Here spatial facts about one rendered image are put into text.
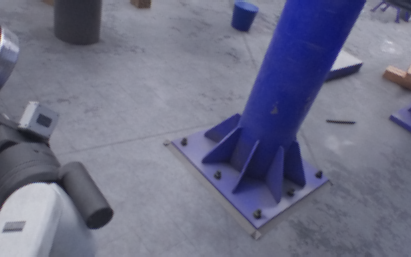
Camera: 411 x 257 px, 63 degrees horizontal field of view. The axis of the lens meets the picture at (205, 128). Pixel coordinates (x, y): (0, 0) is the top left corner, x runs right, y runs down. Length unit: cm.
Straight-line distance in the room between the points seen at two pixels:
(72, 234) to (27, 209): 6
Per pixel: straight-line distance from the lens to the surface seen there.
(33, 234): 39
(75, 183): 46
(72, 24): 294
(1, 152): 52
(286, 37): 161
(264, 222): 179
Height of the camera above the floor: 131
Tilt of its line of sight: 35 degrees down
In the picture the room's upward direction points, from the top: 18 degrees clockwise
